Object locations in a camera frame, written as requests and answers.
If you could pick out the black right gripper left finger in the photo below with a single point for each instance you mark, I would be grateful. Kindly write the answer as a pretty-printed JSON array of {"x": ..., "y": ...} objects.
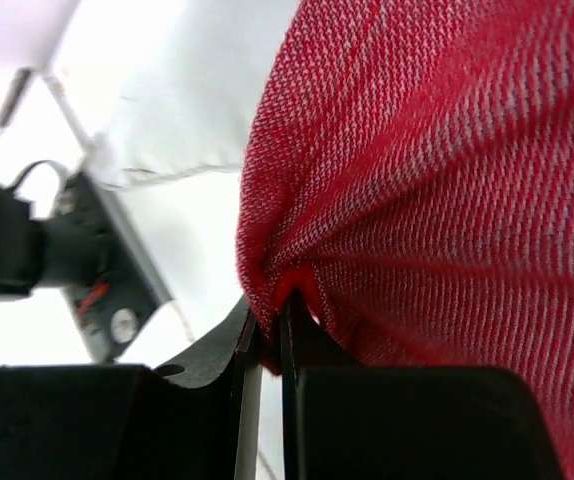
[{"x": 216, "y": 424}]

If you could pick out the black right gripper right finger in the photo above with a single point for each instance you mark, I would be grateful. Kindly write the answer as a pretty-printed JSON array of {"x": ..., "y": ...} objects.
[{"x": 303, "y": 344}]

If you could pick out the red patterned pillowcase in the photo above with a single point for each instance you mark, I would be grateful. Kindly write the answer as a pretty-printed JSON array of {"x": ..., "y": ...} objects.
[{"x": 411, "y": 171}]

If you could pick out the white pillow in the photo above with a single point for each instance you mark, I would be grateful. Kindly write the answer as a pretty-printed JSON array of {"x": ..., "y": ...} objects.
[{"x": 160, "y": 90}]

